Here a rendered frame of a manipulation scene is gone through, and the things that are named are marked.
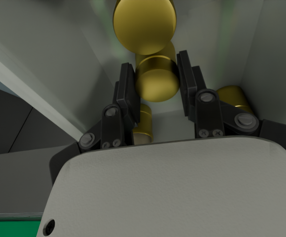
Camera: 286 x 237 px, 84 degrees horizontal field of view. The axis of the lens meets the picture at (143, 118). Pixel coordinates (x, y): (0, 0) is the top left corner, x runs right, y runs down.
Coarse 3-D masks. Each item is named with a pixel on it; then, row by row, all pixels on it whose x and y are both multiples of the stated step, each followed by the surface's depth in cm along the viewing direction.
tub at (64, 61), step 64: (0, 0) 7; (64, 0) 11; (192, 0) 11; (256, 0) 11; (0, 64) 7; (64, 64) 11; (192, 64) 15; (256, 64) 14; (64, 128) 11; (192, 128) 19
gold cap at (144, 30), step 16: (128, 0) 7; (144, 0) 7; (160, 0) 7; (128, 16) 8; (144, 16) 8; (160, 16) 8; (176, 16) 8; (128, 32) 9; (144, 32) 9; (160, 32) 9; (128, 48) 9; (144, 48) 9; (160, 48) 9
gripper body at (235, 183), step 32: (96, 160) 7; (128, 160) 7; (160, 160) 6; (192, 160) 6; (224, 160) 6; (256, 160) 6; (64, 192) 6; (96, 192) 6; (128, 192) 6; (160, 192) 5; (192, 192) 5; (224, 192) 5; (256, 192) 5; (64, 224) 6; (96, 224) 5; (128, 224) 5; (160, 224) 5; (192, 224) 5; (224, 224) 5; (256, 224) 4
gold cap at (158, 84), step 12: (168, 48) 12; (144, 60) 12; (156, 60) 11; (168, 60) 11; (144, 72) 11; (156, 72) 11; (168, 72) 11; (144, 84) 11; (156, 84) 11; (168, 84) 11; (144, 96) 12; (156, 96) 12; (168, 96) 12
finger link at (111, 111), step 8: (112, 104) 10; (104, 112) 10; (112, 112) 10; (120, 112) 10; (104, 120) 9; (112, 120) 9; (120, 120) 9; (104, 128) 9; (112, 128) 9; (120, 128) 9; (104, 136) 9; (112, 136) 8; (120, 136) 8; (128, 136) 11; (104, 144) 8; (112, 144) 8; (120, 144) 8; (128, 144) 11
